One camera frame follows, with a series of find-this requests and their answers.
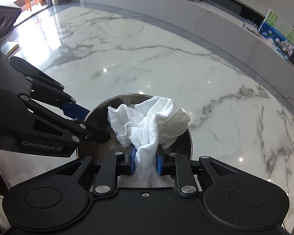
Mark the lotus painting card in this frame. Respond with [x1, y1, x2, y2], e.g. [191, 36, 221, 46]
[258, 9, 294, 61]

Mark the silver set-top box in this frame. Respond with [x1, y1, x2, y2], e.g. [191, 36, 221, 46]
[243, 20, 259, 36]

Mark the white cloth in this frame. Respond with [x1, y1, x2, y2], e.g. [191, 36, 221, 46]
[108, 96, 190, 188]

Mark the blue steel bowl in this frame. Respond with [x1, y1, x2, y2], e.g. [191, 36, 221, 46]
[77, 94, 193, 160]

